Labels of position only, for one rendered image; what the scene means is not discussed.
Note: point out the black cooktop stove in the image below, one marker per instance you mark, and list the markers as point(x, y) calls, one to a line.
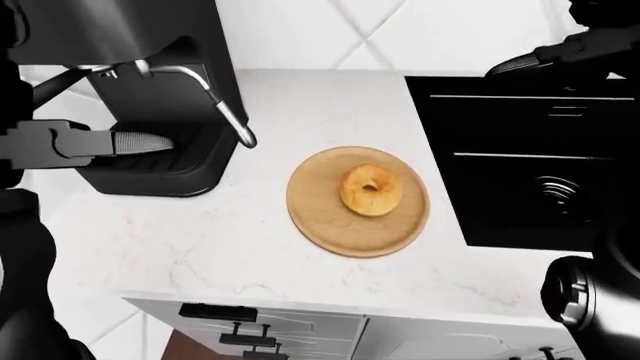
point(510, 165)

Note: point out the white kitchen cabinet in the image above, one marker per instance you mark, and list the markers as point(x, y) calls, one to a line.
point(380, 333)

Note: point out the golden bagel pastry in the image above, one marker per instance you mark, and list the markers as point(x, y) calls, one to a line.
point(371, 189)

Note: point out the round wooden plate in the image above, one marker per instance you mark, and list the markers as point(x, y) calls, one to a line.
point(320, 221)

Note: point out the black espresso machine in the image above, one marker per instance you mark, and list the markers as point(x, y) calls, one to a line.
point(175, 97)

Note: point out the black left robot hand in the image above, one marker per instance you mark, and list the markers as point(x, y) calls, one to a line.
point(75, 144)

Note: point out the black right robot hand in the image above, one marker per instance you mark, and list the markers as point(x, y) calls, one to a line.
point(580, 47)

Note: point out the silver steam wand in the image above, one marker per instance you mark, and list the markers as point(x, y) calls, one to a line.
point(220, 101)

